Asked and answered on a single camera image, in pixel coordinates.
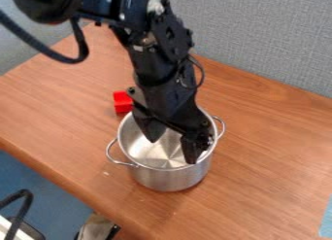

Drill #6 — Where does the red plastic block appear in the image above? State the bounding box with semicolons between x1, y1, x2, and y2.
113;90;133;113

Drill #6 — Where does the white black device corner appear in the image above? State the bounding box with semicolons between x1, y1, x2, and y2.
0;215;46;240

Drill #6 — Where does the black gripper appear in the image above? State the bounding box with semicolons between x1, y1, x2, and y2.
126;55;213;164

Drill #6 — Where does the black cable loop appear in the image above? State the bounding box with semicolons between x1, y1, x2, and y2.
0;189;34;240

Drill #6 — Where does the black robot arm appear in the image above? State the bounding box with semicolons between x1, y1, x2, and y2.
0;0;212;164

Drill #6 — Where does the grey black object under table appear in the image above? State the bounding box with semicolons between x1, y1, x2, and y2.
73;213;120;240

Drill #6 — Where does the stainless steel pot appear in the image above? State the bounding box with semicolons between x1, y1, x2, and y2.
105;112;225;191

